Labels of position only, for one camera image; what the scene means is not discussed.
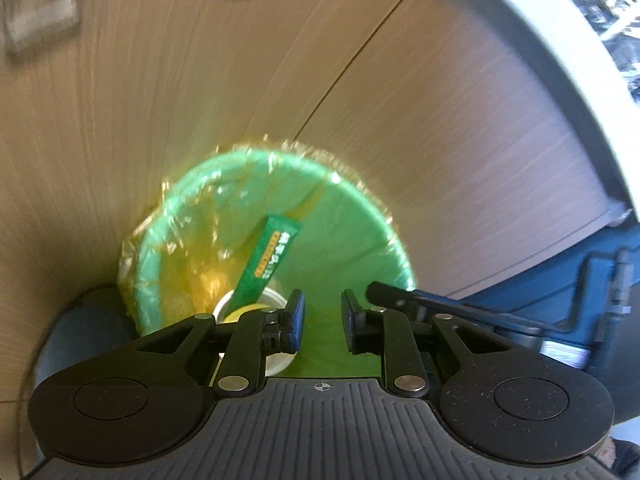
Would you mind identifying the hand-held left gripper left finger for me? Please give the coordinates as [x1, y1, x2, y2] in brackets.
[129, 288, 307, 397]

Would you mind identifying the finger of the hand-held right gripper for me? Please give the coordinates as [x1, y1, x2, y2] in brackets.
[366, 282, 551, 335]

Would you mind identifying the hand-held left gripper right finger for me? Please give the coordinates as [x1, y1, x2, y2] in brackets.
[340, 288, 511, 398]

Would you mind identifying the white paper bowl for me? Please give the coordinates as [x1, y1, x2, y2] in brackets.
[212, 287, 302, 377]

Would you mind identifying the long green snack packet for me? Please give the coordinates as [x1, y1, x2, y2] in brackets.
[229, 215, 304, 312]

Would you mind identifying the green trash bin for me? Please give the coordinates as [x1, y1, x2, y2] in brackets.
[117, 132, 417, 380]

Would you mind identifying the yellow plastic bin liner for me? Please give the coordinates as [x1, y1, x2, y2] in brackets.
[117, 132, 417, 328]

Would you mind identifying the wooden cabinet door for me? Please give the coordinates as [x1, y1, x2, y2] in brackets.
[295, 0, 632, 303]
[0, 0, 430, 401]

